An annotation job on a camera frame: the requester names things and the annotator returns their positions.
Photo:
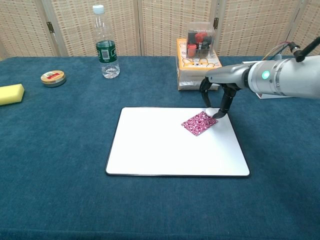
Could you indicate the orange corgi tissue pack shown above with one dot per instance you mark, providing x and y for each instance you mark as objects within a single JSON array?
[{"x": 190, "y": 72}]

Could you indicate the yellow sponge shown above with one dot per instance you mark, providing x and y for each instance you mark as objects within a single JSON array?
[{"x": 11, "y": 94}]

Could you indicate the blue felt table cloth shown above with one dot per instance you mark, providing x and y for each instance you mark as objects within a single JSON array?
[{"x": 62, "y": 150}]

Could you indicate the white rectangular board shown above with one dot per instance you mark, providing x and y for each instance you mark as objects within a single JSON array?
[{"x": 162, "y": 150}]

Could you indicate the white cardboard product box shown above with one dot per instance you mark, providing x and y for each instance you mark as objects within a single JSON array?
[{"x": 267, "y": 96}]

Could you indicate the clear box red black parts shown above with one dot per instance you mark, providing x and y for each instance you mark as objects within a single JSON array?
[{"x": 201, "y": 42}]

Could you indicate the clear water bottle green label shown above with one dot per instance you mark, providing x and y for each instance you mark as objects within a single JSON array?
[{"x": 107, "y": 55}]

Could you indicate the round gold tin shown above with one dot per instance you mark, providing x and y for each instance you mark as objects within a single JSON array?
[{"x": 53, "y": 78}]

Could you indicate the woven bamboo folding screen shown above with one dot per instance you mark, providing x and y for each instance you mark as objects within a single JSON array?
[{"x": 162, "y": 25}]

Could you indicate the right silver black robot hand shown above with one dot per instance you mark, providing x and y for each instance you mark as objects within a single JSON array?
[{"x": 227, "y": 75}]

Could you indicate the black screen hinge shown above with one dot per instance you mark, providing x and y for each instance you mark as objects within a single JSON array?
[
  {"x": 50, "y": 27},
  {"x": 216, "y": 22}
]

